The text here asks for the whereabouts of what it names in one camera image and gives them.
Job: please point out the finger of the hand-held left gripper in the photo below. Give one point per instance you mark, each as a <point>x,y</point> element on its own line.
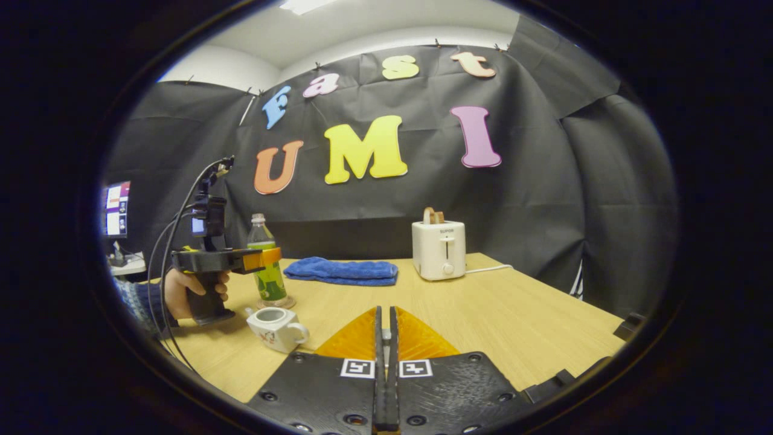
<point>264,258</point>

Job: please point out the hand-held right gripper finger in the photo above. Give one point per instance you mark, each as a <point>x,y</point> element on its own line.
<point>394,393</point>
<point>379,386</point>

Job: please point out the green label water bottle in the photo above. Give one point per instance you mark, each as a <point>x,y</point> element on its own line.
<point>270,287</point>

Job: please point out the white teacup lid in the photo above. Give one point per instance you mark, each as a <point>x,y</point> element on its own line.
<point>386,338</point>

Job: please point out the white ceramic teacup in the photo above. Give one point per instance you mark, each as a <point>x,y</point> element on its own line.
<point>275,329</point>

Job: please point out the blue folded towel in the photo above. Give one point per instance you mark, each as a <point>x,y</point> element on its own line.
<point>341,270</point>

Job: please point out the white side desk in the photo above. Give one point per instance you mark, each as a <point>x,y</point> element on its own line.
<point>130,266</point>

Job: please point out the computer monitor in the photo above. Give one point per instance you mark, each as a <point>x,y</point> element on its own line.
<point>116,208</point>

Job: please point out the white toaster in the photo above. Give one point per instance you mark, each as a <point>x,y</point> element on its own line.
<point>438,251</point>

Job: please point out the thin white rod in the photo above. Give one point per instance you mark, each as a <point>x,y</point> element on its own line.
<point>247,110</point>

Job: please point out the toasted bread slice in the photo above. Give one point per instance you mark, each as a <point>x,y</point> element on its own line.
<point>433,215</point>

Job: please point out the black backdrop cloth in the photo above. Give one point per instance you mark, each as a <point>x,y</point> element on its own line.
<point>531,181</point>

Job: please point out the ceiling light panel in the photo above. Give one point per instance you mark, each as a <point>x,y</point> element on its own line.
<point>308,5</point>

